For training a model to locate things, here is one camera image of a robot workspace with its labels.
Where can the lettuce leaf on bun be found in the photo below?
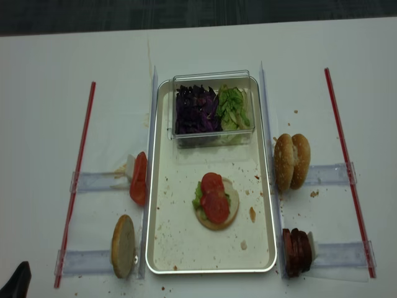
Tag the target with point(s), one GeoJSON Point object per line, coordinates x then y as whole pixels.
{"type": "Point", "coordinates": [198, 195]}

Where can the lower right clear track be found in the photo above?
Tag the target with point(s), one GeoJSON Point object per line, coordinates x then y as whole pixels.
{"type": "Point", "coordinates": [344, 255]}

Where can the red rail strip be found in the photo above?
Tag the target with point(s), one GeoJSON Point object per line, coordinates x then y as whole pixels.
{"type": "Point", "coordinates": [60, 263]}
{"type": "Point", "coordinates": [353, 188]}

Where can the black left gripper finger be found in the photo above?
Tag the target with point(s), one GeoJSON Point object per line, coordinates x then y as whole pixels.
{"type": "Point", "coordinates": [18, 284]}

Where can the white pusher block left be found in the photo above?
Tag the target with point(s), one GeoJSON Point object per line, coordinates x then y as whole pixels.
{"type": "Point", "coordinates": [129, 169]}

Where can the sliced meat patties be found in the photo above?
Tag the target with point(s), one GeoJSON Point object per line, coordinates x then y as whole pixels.
{"type": "Point", "coordinates": [297, 252]}

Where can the clear track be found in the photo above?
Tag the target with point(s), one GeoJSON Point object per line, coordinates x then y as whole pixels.
{"type": "Point", "coordinates": [340, 174]}
{"type": "Point", "coordinates": [344, 255]}
{"type": "Point", "coordinates": [72, 262]}
{"type": "Point", "coordinates": [91, 182]}

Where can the white pusher block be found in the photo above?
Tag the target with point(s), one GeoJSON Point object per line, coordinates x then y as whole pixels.
{"type": "Point", "coordinates": [313, 246]}
{"type": "Point", "coordinates": [129, 169]}

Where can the left sesame bun half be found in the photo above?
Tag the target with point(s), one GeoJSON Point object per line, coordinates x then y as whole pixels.
{"type": "Point", "coordinates": [284, 161]}

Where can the left red rail strip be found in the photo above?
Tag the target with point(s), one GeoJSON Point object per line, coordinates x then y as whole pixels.
{"type": "Point", "coordinates": [60, 263]}

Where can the tomato slices standing left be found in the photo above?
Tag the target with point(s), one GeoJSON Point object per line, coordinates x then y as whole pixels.
{"type": "Point", "coordinates": [138, 183]}

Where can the sesame bun half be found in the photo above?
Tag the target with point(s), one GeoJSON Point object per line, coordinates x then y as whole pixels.
{"type": "Point", "coordinates": [302, 158]}
{"type": "Point", "coordinates": [284, 161]}

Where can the upper right clear track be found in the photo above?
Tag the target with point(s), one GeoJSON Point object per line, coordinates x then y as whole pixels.
{"type": "Point", "coordinates": [340, 174]}

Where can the white pusher block right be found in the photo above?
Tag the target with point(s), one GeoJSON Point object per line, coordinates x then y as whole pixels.
{"type": "Point", "coordinates": [313, 246]}

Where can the left clear vertical rail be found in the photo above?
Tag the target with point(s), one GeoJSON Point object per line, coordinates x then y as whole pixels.
{"type": "Point", "coordinates": [151, 137]}

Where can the clear plastic salad container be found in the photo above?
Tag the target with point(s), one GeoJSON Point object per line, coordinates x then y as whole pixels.
{"type": "Point", "coordinates": [239, 79]}

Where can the bun half standing left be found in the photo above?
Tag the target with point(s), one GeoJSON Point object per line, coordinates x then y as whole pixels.
{"type": "Point", "coordinates": [123, 247]}

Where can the bottom bun on tray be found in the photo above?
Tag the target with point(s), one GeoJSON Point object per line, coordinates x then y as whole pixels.
{"type": "Point", "coordinates": [233, 201]}

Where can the right red rail strip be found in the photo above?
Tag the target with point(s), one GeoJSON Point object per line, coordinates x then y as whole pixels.
{"type": "Point", "coordinates": [353, 188]}

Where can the green lettuce in container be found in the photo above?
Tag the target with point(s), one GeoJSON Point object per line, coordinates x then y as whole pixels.
{"type": "Point", "coordinates": [233, 108]}

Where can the tomato slice on bun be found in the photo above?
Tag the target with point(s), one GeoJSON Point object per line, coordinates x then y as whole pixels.
{"type": "Point", "coordinates": [215, 206]}
{"type": "Point", "coordinates": [212, 182]}

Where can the upper tomato slice on bun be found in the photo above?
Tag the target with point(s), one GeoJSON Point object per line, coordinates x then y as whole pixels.
{"type": "Point", "coordinates": [212, 182]}

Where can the shredded purple cabbage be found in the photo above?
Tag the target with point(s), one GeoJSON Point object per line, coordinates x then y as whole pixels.
{"type": "Point", "coordinates": [196, 110]}

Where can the lower tomato slice on bun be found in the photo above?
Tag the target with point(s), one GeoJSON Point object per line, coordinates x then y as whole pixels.
{"type": "Point", "coordinates": [215, 206]}

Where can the white metal tray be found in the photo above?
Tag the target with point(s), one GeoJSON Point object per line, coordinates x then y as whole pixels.
{"type": "Point", "coordinates": [176, 241]}

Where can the lower left clear track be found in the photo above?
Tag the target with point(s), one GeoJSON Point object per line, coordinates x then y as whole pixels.
{"type": "Point", "coordinates": [72, 262]}

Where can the right sesame bun half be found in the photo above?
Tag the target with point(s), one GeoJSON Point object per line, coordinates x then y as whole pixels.
{"type": "Point", "coordinates": [302, 158]}

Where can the upper left clear track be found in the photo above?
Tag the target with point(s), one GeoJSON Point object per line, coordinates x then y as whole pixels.
{"type": "Point", "coordinates": [91, 182]}

